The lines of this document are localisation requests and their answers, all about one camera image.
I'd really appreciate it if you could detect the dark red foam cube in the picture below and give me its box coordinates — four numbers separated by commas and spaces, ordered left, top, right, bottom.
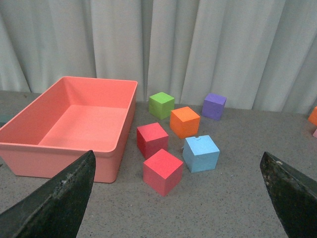
137, 122, 169, 160

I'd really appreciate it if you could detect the purple foam cube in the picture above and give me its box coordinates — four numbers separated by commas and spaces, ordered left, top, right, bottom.
202, 93, 227, 120

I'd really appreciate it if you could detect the light blue foam cube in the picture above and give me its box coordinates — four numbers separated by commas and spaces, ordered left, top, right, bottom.
183, 135, 220, 173

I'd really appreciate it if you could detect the white curtain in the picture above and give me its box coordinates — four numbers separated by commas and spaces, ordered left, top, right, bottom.
0, 0, 317, 114

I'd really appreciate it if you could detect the green foam cube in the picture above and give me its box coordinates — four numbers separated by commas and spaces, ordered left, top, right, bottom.
149, 92, 175, 119

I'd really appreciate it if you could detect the orange foam cube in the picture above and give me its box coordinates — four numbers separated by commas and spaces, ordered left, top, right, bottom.
170, 107, 201, 139
308, 107, 317, 126

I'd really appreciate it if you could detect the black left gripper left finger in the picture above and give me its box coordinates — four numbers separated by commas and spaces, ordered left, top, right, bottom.
0, 150, 96, 238

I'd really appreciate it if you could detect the pink plastic bin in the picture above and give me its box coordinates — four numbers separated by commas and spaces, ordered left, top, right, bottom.
0, 76, 138, 183

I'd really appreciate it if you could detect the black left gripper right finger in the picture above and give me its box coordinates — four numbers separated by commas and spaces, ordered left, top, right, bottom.
260, 152, 317, 238

